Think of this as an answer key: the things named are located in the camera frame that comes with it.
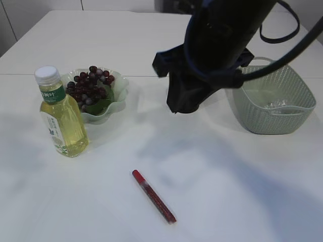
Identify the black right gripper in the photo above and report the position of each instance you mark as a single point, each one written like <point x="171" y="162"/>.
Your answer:
<point x="215" y="37"/>

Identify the green glass wavy plate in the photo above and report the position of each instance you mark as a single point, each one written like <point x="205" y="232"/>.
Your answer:
<point x="120" y="92"/>

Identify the green plastic woven basket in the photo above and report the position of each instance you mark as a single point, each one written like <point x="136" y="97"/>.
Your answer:
<point x="284" y="83"/>

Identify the red glitter marker pen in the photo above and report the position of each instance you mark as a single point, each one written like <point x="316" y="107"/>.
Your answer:
<point x="155" y="199"/>

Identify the purple artificial grape bunch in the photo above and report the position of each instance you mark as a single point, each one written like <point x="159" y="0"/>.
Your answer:
<point x="92" y="90"/>

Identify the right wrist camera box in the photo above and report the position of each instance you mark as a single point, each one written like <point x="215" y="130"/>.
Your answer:
<point x="177" y="6"/>

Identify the yellow tea drink bottle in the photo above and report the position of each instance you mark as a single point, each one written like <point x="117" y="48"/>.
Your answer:
<point x="60" y="113"/>

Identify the clear plastic sheet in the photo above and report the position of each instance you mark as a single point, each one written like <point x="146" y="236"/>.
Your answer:
<point x="277" y="106"/>

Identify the black mesh pen holder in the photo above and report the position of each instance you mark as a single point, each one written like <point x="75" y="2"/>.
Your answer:
<point x="187" y="110"/>

